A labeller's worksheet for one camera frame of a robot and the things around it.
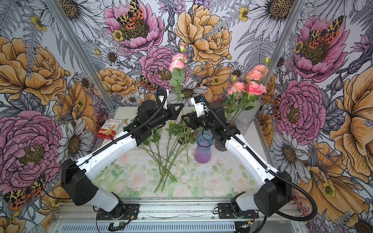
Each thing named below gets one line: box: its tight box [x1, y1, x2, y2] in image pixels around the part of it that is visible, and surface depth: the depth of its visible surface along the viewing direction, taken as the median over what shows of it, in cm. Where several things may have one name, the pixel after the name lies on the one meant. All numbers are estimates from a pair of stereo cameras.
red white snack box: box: [96, 119, 122, 141], surface depth 105 cm
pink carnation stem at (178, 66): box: [169, 51, 190, 167], surface depth 70 cm
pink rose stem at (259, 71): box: [247, 56, 272, 81], surface depth 73 cm
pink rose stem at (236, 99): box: [224, 74, 247, 122], surface depth 77 cm
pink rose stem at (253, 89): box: [235, 81, 268, 120], surface depth 70 cm
